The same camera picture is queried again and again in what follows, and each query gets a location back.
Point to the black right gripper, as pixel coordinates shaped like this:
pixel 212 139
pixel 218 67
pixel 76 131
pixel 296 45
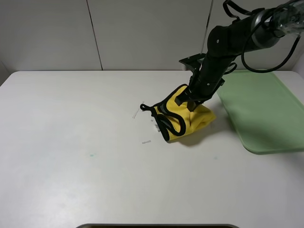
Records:
pixel 202 85

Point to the yellow microfiber towel black trim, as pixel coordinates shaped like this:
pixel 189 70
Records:
pixel 175 121

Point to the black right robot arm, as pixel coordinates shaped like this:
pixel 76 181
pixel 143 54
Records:
pixel 225 44

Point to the light green plastic tray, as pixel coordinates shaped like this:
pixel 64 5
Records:
pixel 266 115

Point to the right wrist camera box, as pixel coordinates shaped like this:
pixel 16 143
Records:
pixel 193 62

